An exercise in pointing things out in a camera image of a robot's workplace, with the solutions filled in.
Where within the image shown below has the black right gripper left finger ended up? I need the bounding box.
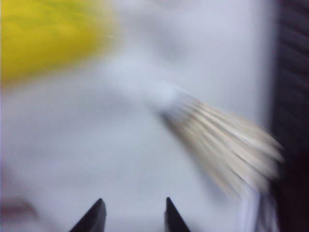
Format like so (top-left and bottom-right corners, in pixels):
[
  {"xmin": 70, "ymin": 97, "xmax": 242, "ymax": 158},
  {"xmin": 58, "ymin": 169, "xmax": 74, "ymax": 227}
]
[{"xmin": 69, "ymin": 198, "xmax": 107, "ymax": 232}]

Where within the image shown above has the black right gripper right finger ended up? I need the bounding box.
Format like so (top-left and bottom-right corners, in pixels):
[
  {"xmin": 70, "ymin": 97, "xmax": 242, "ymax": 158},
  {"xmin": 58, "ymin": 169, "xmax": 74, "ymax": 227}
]
[{"xmin": 164, "ymin": 197, "xmax": 191, "ymax": 232}]

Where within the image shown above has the white feather shuttlecock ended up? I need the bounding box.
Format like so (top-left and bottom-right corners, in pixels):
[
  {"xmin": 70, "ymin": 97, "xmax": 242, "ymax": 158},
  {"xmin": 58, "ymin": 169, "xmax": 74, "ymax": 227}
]
[{"xmin": 154, "ymin": 82, "xmax": 285, "ymax": 196}]

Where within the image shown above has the white desk riser shelf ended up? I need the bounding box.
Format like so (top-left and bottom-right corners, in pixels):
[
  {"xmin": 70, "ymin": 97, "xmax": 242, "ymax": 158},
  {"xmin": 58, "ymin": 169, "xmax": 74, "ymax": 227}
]
[{"xmin": 0, "ymin": 0, "xmax": 276, "ymax": 232}]

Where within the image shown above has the clear bottle yellow label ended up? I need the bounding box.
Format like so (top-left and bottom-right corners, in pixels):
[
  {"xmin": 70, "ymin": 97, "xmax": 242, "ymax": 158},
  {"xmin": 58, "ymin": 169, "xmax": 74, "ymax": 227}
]
[{"xmin": 0, "ymin": 0, "xmax": 116, "ymax": 82}]

